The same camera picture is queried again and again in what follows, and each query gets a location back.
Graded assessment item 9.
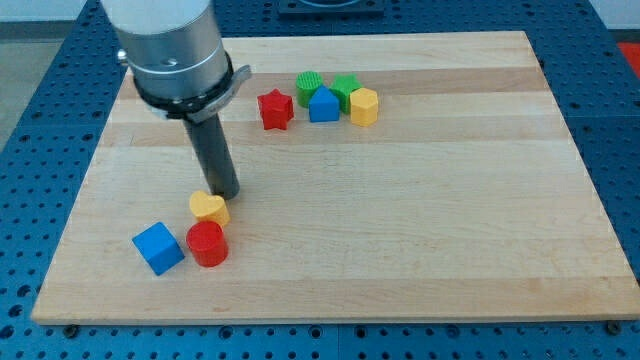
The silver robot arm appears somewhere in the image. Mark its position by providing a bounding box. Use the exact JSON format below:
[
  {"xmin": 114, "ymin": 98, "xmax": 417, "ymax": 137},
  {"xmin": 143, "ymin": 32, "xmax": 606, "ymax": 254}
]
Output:
[{"xmin": 101, "ymin": 0, "xmax": 251, "ymax": 123}]

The yellow hexagon block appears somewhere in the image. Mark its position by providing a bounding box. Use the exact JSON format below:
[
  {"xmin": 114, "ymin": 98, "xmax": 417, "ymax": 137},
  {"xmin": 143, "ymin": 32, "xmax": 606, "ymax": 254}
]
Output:
[{"xmin": 350, "ymin": 88, "xmax": 379, "ymax": 127}]

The wooden board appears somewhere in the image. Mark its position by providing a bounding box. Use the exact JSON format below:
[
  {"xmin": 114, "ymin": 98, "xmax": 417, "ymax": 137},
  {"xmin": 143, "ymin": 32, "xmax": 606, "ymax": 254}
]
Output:
[{"xmin": 32, "ymin": 31, "xmax": 639, "ymax": 325}]

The blue house-shaped block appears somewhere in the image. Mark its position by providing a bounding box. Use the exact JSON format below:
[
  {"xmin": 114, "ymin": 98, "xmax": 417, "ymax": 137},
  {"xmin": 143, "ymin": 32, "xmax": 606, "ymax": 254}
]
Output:
[{"xmin": 308, "ymin": 86, "xmax": 340, "ymax": 123}]

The red star block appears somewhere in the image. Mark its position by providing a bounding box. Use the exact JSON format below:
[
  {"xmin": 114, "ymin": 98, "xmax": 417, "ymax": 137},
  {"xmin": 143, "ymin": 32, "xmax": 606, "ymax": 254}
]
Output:
[{"xmin": 257, "ymin": 89, "xmax": 294, "ymax": 130}]

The green star block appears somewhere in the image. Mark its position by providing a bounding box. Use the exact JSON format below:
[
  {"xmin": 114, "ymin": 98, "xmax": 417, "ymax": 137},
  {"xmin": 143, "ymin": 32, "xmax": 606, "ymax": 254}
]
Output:
[{"xmin": 329, "ymin": 74, "xmax": 362, "ymax": 114}]

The green cylinder block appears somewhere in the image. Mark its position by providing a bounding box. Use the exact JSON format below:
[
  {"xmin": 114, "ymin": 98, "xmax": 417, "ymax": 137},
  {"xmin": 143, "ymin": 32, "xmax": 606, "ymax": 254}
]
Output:
[{"xmin": 295, "ymin": 71, "xmax": 323, "ymax": 108}]

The yellow heart block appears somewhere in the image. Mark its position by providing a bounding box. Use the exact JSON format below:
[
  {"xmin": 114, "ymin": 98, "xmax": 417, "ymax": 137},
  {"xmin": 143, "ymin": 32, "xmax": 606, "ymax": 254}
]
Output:
[{"xmin": 189, "ymin": 190, "xmax": 231, "ymax": 227}]

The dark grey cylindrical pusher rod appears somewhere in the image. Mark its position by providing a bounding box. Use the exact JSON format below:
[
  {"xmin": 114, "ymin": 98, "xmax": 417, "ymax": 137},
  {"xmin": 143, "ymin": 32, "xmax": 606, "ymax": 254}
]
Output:
[{"xmin": 184, "ymin": 115, "xmax": 240, "ymax": 200}]

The red cylinder block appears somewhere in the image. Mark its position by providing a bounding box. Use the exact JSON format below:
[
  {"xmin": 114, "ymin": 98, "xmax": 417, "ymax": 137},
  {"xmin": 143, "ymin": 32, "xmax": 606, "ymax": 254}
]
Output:
[{"xmin": 186, "ymin": 221, "xmax": 229, "ymax": 267}]

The blue cube block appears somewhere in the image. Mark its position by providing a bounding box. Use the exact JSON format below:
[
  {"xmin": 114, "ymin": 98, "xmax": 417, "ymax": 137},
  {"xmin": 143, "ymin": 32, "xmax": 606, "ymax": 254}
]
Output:
[{"xmin": 132, "ymin": 222, "xmax": 185, "ymax": 276}]

